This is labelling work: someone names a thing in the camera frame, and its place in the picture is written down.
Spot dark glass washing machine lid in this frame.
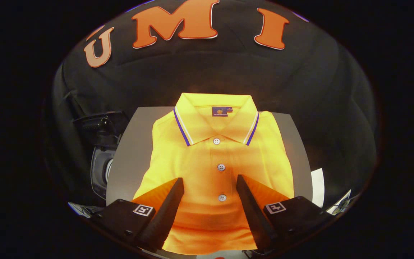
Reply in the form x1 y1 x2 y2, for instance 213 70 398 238
73 112 129 148

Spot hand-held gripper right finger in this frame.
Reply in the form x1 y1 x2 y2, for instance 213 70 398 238
236 174 331 252

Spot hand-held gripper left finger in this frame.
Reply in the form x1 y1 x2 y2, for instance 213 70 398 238
91 177 185 252

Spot grey cabinet with dark top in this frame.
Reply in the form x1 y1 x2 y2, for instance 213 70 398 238
106 106 313 207

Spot yellow polo shirt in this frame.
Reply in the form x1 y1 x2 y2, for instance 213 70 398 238
132 93 295 255

